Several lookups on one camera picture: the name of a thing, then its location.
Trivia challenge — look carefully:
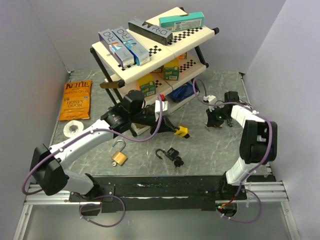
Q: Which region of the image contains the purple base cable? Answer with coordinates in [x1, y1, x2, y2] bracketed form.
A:
[78, 194, 127, 228]
[216, 182, 263, 224]

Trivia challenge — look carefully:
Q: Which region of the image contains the large brass padlock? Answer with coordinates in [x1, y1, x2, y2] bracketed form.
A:
[111, 139, 128, 167]

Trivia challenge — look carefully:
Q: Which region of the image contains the blue R+O box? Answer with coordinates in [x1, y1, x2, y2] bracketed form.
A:
[112, 26, 151, 66]

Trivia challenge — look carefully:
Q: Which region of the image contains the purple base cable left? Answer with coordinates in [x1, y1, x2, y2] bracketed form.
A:
[78, 194, 127, 228]

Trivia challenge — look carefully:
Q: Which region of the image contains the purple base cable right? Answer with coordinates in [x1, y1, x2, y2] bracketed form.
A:
[216, 182, 263, 224]

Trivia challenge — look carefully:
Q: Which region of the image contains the brown wooden-handled tool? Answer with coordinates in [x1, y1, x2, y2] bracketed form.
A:
[99, 79, 125, 89]

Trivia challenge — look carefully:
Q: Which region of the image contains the cream three-tier shelf rack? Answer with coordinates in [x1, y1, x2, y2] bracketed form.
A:
[89, 6, 221, 137]

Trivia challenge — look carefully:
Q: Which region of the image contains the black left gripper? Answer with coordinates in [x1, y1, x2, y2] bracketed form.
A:
[130, 109, 175, 135]

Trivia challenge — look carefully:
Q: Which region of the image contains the purple R+O box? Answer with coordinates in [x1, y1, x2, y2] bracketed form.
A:
[98, 29, 135, 68]

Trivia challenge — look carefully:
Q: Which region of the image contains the orange Kettle chips bag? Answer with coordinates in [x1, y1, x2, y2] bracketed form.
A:
[59, 80, 93, 122]

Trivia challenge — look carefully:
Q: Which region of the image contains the purple wavy sponge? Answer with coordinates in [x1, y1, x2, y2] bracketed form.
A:
[240, 100, 254, 110]

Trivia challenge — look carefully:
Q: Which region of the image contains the green yellow box front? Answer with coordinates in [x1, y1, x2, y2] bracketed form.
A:
[136, 74, 156, 97]

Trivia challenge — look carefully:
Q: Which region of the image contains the dark grey R+O box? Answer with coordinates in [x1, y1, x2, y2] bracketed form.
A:
[128, 17, 173, 46]

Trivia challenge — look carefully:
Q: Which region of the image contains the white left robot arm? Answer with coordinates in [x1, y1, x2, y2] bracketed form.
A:
[29, 90, 174, 201]

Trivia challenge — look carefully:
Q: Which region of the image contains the black round padlock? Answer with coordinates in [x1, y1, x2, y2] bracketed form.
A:
[155, 147, 179, 161]

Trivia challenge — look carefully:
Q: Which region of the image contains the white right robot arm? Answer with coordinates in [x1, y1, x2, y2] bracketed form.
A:
[203, 91, 278, 199]

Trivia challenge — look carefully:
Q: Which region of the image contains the teal toothpaste box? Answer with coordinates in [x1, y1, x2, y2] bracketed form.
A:
[158, 11, 205, 32]

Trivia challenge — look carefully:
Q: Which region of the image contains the yellow padlock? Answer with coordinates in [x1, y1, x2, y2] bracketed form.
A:
[174, 126, 190, 139]

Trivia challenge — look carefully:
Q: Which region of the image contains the green yellow box rear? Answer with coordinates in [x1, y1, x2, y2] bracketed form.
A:
[163, 59, 180, 81]

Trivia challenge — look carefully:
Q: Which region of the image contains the blue snack bag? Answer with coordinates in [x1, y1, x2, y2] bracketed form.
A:
[168, 82, 194, 103]

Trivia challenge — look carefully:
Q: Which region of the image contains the white tape roll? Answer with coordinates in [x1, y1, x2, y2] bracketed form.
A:
[63, 120, 84, 138]

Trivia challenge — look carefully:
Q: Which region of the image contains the black-headed key bunch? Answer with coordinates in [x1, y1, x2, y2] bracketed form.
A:
[173, 156, 189, 170]

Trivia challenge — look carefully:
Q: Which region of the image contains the green yellow box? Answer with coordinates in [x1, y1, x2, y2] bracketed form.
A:
[136, 74, 156, 97]
[163, 59, 180, 81]

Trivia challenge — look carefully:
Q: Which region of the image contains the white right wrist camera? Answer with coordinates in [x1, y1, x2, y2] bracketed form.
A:
[203, 95, 217, 104]

